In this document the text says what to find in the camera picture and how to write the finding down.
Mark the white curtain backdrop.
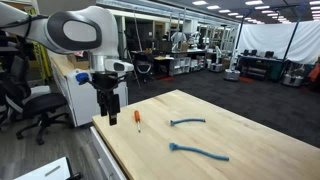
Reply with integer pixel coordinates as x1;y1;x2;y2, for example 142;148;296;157
237;20;320;66

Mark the white open shelf unit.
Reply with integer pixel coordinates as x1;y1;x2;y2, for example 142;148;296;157
168;56;192;77

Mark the orange handled screwdriver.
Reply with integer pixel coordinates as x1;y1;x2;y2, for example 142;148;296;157
133;109;142;133

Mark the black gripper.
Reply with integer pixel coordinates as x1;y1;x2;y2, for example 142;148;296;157
91;72;121;127

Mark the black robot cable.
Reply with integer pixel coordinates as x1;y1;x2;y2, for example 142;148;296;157
0;13;49;39

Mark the small white robot on base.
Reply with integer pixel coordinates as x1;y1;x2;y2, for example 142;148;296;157
209;44;224;74

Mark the orange object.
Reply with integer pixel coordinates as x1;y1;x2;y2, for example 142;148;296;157
307;63;320;84

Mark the black desk with monitors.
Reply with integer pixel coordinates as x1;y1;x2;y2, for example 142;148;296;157
239;49;284;82

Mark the white cabinet with wood top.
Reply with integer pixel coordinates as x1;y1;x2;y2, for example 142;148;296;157
48;49;129;128

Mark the white drawer cabinet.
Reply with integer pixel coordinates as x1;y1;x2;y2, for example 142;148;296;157
89;124;128;180

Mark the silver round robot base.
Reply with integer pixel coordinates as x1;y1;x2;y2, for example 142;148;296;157
281;68;305;88

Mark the white flat panel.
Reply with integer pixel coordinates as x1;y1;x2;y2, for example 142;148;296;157
13;156;83;180

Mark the black mesh office chair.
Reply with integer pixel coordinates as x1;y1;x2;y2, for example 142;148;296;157
132;51;155;84

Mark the white arm on silver base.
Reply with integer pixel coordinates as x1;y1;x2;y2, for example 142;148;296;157
223;49;242;82

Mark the yellow striped post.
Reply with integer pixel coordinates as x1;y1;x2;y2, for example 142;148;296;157
28;8;52;81

